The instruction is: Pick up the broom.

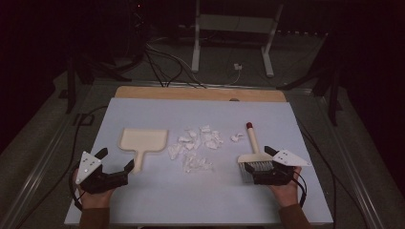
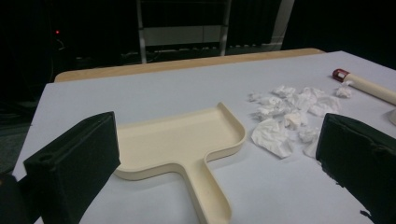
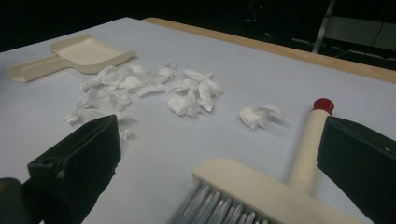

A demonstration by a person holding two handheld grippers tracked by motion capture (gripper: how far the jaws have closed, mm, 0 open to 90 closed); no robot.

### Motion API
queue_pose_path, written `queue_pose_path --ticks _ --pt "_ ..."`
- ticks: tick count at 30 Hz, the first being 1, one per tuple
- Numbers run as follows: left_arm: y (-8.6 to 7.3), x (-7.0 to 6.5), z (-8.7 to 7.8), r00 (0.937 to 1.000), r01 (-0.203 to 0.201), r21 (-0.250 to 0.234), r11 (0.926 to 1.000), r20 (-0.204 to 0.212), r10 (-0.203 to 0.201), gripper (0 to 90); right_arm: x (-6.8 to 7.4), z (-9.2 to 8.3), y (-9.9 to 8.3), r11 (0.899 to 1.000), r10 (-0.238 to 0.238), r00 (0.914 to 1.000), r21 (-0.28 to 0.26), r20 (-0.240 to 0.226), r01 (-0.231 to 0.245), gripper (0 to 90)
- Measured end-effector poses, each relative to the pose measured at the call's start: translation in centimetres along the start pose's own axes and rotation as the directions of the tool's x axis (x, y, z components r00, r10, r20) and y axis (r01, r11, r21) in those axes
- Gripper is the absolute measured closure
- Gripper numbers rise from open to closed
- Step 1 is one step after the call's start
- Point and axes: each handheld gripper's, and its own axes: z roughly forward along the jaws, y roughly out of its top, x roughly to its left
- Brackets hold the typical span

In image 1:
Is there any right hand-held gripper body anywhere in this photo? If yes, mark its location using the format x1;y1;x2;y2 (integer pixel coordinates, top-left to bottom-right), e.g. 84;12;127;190
252;149;312;187

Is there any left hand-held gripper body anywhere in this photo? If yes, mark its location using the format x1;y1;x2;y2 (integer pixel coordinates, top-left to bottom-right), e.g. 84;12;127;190
75;151;129;196

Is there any cream hand brush red cap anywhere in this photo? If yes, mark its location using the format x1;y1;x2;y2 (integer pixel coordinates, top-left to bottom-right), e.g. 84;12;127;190
237;121;275;184

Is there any cream plastic dustpan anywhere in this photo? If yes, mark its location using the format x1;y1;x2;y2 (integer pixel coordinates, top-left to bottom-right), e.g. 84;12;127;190
117;127;169;175

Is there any pile of white paper scraps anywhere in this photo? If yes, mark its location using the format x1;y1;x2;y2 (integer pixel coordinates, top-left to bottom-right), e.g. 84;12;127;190
167;124;224;175

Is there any person's left hand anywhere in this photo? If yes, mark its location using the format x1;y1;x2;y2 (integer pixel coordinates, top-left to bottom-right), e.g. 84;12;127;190
74;171;115;210

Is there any person's right hand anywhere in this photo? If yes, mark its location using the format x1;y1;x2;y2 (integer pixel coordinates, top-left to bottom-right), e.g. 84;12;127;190
268;167;304;208

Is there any black tripod stand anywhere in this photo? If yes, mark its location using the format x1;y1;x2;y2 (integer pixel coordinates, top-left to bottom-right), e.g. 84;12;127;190
276;31;344;127

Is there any white metal stand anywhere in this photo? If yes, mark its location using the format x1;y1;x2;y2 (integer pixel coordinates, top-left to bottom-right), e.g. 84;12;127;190
190;0;285;78

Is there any long black floor cable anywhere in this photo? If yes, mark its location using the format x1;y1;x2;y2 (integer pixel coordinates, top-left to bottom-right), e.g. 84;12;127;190
14;105;109;229
295;116;339;229

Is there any right hand-held gripper black cable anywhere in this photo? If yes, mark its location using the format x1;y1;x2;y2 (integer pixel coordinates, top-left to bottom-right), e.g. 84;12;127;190
290;177;309;208

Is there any hand-held gripper black cable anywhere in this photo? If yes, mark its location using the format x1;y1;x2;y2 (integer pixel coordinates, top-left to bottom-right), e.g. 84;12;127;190
290;177;309;208
68;165;84;211

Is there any left hand-held gripper black cable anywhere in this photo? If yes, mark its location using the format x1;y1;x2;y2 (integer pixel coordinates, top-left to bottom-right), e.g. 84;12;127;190
68;165;84;211

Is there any aluminium floor rail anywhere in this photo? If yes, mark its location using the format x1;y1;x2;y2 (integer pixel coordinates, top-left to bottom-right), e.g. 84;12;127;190
0;120;75;229
316;94;386;229

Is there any white floor cable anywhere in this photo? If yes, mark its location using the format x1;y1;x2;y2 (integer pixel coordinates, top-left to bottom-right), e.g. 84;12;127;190
203;68;243;88

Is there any bundle of black floor cables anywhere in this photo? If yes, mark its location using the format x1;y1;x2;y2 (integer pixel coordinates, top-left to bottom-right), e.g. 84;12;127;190
143;41;208;89

